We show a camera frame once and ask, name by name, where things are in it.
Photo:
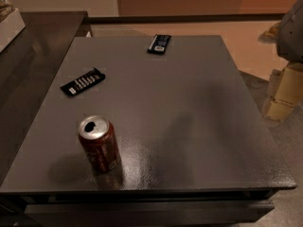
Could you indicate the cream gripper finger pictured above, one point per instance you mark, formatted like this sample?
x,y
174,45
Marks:
x,y
284,92

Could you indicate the white box on counter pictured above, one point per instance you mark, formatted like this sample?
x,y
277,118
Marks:
x,y
10,28

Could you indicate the dark side counter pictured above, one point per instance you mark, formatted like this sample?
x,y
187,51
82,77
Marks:
x,y
27,68

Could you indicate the black rxbar chocolate wrapper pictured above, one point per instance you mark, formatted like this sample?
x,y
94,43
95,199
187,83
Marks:
x,y
83,83

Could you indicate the red coke can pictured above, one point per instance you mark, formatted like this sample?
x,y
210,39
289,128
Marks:
x,y
98,139

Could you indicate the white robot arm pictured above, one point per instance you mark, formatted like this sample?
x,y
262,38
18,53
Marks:
x,y
289,41

